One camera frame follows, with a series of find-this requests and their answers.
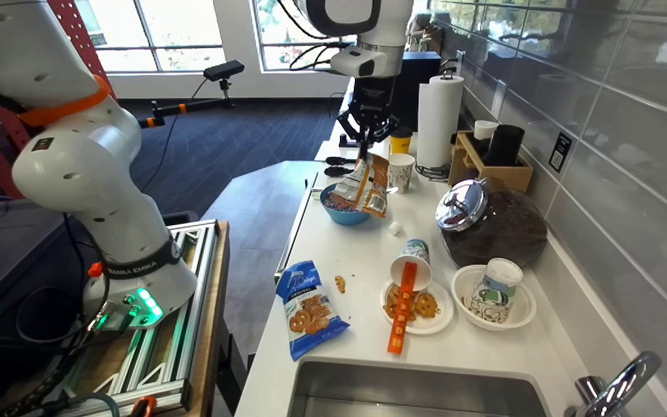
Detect small white cup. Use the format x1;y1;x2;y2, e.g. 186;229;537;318
470;119;500;144

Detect chrome faucet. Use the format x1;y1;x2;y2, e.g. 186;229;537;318
563;351;665;417

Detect open printed paper cup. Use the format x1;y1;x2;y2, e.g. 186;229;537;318
386;151;416;194

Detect paper towel roll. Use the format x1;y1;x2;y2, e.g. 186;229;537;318
415;64;468;172

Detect black cup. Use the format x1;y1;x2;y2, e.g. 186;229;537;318
486;122;525;170

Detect colourful beads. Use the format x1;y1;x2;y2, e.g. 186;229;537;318
324;190;362;213

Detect yellow bottle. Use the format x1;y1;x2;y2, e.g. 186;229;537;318
386;126;415;158

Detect aluminium frame cart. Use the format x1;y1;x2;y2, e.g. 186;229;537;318
62;218;231;417

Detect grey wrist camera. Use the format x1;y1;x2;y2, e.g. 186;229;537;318
332;45;407;78

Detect orange snack packet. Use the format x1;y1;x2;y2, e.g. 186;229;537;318
343;152;392;221

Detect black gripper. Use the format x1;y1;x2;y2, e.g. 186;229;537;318
339;74;399;159

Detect white bowl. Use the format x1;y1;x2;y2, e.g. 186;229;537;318
449;261;539;334

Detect stainless steel sink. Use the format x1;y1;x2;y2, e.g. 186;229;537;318
286;355;552;417

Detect tipped white paper cup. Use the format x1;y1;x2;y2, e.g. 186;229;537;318
389;237;436;295

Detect white paper plate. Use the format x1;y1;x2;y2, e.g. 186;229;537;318
378;275;457;338

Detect pretzel pile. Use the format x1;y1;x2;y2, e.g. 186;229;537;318
382;285;443;322

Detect printed paper cup white lid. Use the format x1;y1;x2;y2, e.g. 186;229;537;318
470;254;525;322

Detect wooden box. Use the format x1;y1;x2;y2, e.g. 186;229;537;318
448;127;537;196

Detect black appliance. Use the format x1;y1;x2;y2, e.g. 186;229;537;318
389;49;444;134

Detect wall power outlet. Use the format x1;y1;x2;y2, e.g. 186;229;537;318
546;130;574;173

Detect blue pretzel bag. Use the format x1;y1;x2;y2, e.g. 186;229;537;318
273;260;352;364

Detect blue bowl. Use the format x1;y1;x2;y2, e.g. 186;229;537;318
318;181;376;229

